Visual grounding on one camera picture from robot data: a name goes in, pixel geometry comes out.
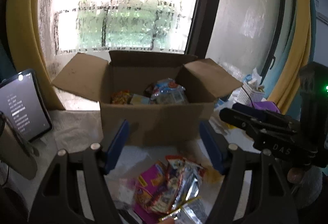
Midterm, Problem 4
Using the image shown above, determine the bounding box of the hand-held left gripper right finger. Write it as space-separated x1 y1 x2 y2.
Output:
199 121 300 224

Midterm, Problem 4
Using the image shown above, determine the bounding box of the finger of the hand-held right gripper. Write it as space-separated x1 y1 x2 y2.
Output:
219 108 260 135
232 103 293 125

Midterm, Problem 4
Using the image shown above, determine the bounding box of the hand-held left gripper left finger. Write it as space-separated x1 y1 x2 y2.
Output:
28 119 129 224

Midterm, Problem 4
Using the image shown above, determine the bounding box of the brown cardboard box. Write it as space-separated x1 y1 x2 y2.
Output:
51 50 243 146

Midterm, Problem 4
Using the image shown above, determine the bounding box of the red silver snack packet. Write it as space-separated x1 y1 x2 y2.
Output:
143 155 208 217

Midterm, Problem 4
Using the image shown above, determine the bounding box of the purple snack box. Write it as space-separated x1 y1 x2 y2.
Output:
133 162 180 219

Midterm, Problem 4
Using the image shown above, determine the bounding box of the orange snack packet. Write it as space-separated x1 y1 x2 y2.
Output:
111 90 132 105

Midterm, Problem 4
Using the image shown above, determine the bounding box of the yellow white snack box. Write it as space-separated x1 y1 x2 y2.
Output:
131 94 151 105

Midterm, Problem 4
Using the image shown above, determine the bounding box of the silver foil snack packet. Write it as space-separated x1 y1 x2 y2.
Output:
159 196 208 224

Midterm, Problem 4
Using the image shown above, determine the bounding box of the blue white snack packet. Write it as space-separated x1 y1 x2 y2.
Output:
145 78 189 105

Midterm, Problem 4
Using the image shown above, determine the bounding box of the person's right forearm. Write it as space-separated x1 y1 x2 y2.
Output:
291 168 324 210

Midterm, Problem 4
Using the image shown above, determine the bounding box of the person's right hand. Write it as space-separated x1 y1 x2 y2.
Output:
287 167 306 184

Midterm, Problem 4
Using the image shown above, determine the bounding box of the purple cloth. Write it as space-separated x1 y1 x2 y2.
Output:
252 101 281 114

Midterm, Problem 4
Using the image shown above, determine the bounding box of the white woven basket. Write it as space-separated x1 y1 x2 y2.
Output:
237 74 265 105

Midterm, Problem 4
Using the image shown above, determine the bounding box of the white textured table cover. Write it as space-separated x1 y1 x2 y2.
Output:
0 109 257 224

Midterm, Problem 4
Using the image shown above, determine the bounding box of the crumpled clear plastic sheet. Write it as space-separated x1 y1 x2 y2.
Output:
53 111 103 145

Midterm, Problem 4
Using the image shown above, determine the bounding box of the yellow curtain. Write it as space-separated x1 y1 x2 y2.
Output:
6 0 66 111
266 0 312 112

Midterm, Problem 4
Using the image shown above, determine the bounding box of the tablet with dark screen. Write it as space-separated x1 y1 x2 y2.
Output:
0 69 53 142

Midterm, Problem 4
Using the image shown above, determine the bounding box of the stainless steel tumbler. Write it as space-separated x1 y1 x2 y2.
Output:
0 111 38 181

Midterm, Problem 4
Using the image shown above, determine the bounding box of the teal curtain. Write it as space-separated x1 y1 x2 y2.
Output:
304 0 320 63

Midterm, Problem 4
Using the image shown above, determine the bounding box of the long black charger cable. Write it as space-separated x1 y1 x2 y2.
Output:
241 85 255 108

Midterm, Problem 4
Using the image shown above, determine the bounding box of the black window frame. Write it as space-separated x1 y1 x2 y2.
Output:
184 0 298 78

